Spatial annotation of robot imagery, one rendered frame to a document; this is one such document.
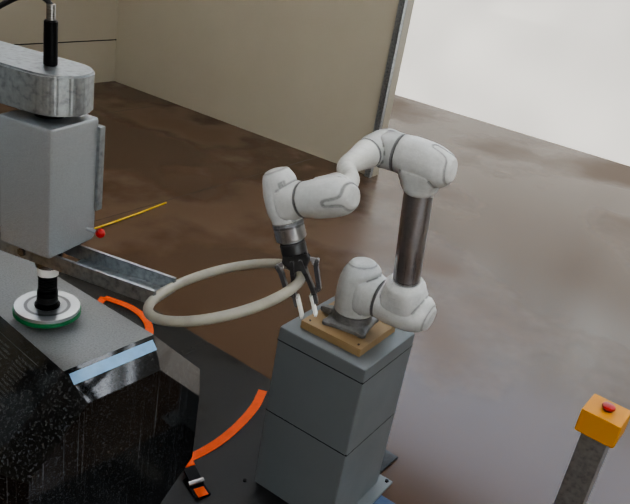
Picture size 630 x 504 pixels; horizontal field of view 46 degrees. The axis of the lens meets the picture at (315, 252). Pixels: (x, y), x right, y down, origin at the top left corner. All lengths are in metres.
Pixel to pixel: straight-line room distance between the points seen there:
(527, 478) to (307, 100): 4.84
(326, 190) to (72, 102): 0.80
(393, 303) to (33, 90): 1.39
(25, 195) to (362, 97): 5.22
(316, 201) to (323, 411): 1.19
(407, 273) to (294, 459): 0.96
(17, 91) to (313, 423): 1.63
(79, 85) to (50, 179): 0.29
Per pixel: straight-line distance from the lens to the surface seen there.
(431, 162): 2.41
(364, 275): 2.79
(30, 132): 2.34
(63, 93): 2.28
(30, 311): 2.65
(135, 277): 2.46
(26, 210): 2.44
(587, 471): 2.50
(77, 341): 2.60
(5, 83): 2.36
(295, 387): 2.98
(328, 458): 3.04
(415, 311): 2.72
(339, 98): 7.43
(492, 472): 3.80
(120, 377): 2.54
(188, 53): 8.63
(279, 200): 2.04
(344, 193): 1.94
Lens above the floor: 2.28
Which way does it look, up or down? 25 degrees down
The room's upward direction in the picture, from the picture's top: 10 degrees clockwise
